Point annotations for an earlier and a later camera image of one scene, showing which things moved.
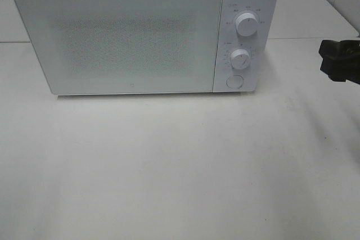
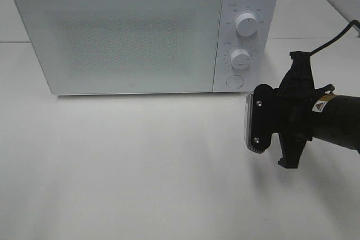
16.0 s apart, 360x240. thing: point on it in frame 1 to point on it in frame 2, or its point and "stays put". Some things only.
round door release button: [234, 81] stays put
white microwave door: [124, 39] stays put
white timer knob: [240, 58] stays put
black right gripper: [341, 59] to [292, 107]
